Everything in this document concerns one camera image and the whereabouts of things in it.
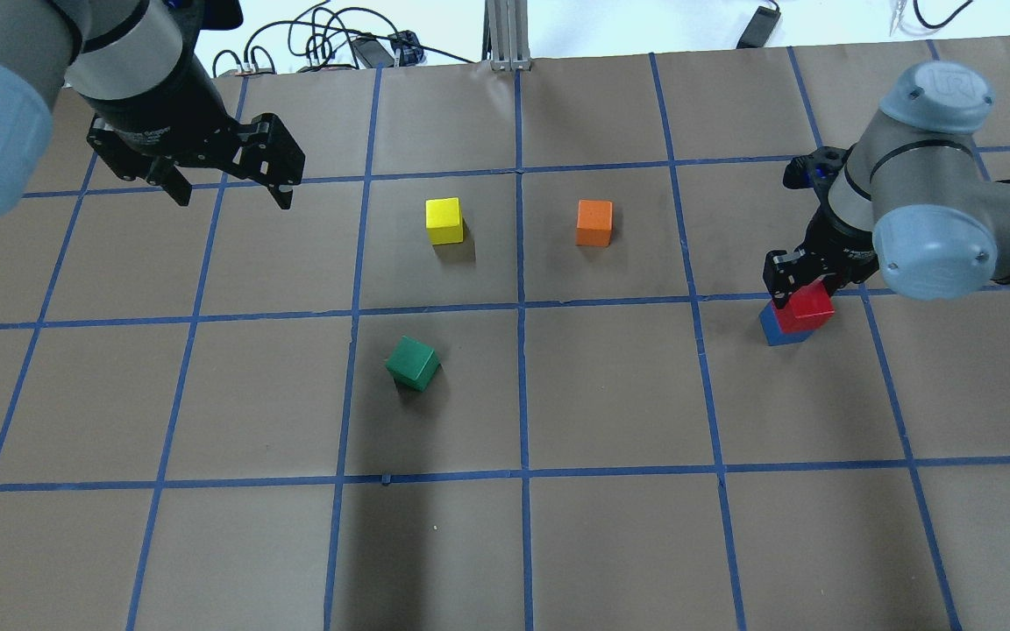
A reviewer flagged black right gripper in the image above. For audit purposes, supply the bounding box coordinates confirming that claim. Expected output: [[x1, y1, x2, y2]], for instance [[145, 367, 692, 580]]
[[765, 205, 878, 310]]

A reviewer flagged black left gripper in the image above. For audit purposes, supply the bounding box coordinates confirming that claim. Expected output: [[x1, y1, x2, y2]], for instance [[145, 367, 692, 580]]
[[87, 88, 305, 210]]

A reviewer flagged red wooden block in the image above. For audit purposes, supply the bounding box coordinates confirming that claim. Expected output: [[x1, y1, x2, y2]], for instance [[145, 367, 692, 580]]
[[778, 280, 836, 332]]

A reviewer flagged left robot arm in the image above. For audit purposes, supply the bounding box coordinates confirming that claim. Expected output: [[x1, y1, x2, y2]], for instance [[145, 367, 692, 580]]
[[0, 1, 305, 216]]

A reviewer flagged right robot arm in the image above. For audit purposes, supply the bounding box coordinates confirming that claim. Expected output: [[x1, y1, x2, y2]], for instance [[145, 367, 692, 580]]
[[763, 60, 1010, 308]]

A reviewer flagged blue wooden block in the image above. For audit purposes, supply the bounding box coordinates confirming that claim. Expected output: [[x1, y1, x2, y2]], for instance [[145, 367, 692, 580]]
[[758, 302, 814, 347]]

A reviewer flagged orange wooden block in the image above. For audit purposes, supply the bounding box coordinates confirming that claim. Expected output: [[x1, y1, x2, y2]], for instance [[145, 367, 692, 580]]
[[574, 199, 614, 248]]

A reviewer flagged yellow wooden block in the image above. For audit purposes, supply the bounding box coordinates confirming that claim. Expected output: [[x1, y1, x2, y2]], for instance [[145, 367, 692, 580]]
[[425, 197, 465, 246]]

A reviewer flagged green wooden block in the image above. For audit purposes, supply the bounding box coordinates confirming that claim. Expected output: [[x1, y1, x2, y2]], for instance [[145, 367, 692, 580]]
[[384, 336, 441, 393]]

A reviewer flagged black power adapter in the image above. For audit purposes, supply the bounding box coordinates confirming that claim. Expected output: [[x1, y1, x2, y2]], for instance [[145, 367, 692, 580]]
[[735, 3, 781, 49]]

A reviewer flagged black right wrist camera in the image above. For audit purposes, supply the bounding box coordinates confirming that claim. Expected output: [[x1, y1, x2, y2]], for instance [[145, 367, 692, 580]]
[[781, 146, 850, 190]]

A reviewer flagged aluminium frame post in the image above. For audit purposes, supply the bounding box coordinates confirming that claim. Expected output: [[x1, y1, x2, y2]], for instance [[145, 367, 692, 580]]
[[482, 0, 532, 73]]

